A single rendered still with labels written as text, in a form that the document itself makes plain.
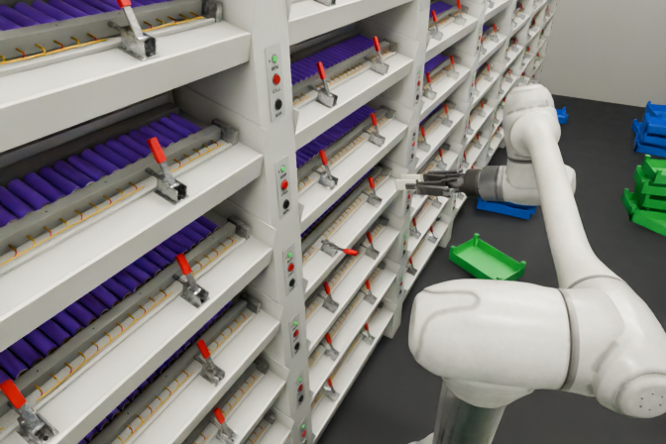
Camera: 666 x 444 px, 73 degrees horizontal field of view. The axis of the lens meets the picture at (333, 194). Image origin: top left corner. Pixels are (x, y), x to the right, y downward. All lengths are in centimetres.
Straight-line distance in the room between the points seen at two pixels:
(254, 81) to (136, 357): 45
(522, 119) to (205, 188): 68
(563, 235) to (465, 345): 34
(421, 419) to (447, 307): 119
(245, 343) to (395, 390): 96
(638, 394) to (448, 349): 21
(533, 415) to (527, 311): 129
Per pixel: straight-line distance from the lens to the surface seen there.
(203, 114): 85
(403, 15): 136
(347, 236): 124
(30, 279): 61
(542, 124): 105
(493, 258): 249
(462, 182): 122
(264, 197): 84
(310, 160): 111
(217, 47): 67
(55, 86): 54
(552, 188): 94
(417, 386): 187
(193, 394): 93
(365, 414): 178
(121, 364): 75
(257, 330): 101
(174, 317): 78
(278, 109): 79
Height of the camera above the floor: 149
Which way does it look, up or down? 31 degrees down
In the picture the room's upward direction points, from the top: 1 degrees counter-clockwise
